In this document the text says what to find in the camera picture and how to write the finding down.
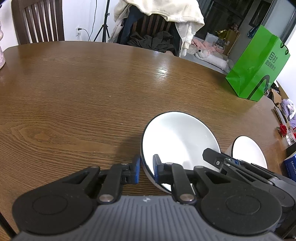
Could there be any cream white jacket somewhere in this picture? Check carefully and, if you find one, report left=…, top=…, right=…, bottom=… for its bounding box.
left=108, top=1, right=205, bottom=57

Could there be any green paper shopping bag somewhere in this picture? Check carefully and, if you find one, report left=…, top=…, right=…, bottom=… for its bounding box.
left=226, top=26, right=290, bottom=101

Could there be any pink textured vase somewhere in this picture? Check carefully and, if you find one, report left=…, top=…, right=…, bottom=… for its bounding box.
left=0, top=22, right=6, bottom=69

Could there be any chair draped with clothes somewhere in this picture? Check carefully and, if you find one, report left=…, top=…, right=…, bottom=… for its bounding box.
left=115, top=5, right=181, bottom=57

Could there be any blue tissue box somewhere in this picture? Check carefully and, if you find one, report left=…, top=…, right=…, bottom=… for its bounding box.
left=283, top=153, right=296, bottom=181

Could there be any black light stand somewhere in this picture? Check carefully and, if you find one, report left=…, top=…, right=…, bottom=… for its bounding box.
left=93, top=0, right=110, bottom=43

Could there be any black power cable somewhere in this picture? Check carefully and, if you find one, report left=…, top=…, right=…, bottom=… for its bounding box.
left=78, top=0, right=98, bottom=42

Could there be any cardboard box with clothes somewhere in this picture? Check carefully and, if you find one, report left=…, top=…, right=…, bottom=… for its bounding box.
left=267, top=81, right=295, bottom=129

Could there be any dark wooden slatted chair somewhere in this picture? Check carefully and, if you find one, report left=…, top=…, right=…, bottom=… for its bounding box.
left=11, top=0, right=65, bottom=45

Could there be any white bowl black rim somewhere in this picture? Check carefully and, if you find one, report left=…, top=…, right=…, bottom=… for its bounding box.
left=225, top=136, right=267, bottom=169
left=140, top=111, right=221, bottom=193

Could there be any red artificial rose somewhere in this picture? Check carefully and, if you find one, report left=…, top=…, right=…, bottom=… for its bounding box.
left=277, top=123, right=287, bottom=137

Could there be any white plush toy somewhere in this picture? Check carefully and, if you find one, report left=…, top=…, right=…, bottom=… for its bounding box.
left=194, top=49, right=228, bottom=70

